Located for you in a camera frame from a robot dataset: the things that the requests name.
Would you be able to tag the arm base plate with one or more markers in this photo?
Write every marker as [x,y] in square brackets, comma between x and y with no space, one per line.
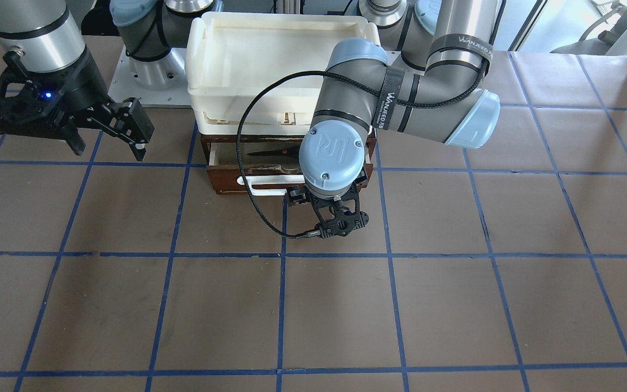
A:
[159,84]

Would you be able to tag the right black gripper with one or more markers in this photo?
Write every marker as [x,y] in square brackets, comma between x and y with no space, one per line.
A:
[81,85]

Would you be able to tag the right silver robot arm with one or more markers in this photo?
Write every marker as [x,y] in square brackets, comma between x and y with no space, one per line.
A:
[49,39]

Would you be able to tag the grey orange scissors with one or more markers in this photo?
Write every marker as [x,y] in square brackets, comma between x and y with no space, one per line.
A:
[287,152]

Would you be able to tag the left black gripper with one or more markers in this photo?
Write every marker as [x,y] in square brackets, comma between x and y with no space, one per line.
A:
[293,196]

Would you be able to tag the white plastic tray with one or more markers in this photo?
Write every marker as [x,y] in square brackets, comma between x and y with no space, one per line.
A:
[231,57]

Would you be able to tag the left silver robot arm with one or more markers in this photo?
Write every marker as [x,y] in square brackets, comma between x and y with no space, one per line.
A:
[361,91]

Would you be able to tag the wooden drawer white handle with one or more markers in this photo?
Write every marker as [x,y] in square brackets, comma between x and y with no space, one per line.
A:
[223,170]

